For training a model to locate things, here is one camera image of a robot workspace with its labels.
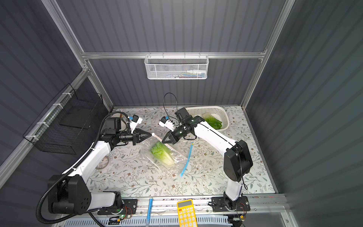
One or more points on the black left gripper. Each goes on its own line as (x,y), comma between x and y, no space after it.
(134,136)

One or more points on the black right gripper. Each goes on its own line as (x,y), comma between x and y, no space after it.
(173,135)

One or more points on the chinese cabbage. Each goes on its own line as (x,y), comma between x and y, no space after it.
(162,153)
(215,123)
(207,116)

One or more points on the clear zip-top bag blue seal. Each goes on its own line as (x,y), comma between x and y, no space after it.
(180,165)

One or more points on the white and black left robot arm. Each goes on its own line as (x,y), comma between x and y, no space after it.
(68,195)

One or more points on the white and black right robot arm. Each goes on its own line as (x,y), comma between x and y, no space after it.
(237,158)

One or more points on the white perforated plastic basket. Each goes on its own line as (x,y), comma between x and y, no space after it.
(217,112)

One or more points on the blue pen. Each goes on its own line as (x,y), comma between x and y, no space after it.
(149,212)

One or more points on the yellow calculator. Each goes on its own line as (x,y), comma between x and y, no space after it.
(186,214)

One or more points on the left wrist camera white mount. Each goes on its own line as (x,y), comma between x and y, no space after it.
(133,122)

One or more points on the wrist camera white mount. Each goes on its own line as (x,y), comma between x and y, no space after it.
(133,122)
(166,122)

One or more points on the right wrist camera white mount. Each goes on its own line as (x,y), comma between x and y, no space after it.
(166,122)

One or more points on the white wire wall basket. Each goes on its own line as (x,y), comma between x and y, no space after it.
(186,67)

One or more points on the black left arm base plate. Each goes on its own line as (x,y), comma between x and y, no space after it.
(127,205)

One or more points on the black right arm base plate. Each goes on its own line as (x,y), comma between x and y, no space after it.
(224,204)

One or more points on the black wire mesh basket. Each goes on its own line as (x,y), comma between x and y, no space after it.
(69,125)

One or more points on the white slotted cable duct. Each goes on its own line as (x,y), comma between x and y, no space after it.
(167,221)

